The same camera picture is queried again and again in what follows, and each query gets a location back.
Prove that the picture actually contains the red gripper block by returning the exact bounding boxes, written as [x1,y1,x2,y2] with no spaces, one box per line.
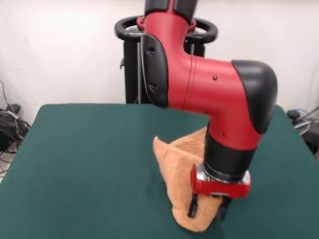
[188,163,251,221]

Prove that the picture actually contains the tan terry towel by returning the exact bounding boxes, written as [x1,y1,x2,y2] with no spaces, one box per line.
[152,126,226,234]

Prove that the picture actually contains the black rounded floor base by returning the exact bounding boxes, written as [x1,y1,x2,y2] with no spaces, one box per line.
[305,129,319,156]

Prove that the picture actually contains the dark green table cloth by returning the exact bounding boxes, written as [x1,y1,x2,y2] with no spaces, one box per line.
[0,103,319,239]

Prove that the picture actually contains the black robot pedestal with handle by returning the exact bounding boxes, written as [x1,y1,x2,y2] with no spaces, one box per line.
[114,15,219,105]

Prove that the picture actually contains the black cable tangle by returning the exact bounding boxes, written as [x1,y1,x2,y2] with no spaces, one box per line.
[0,79,31,175]

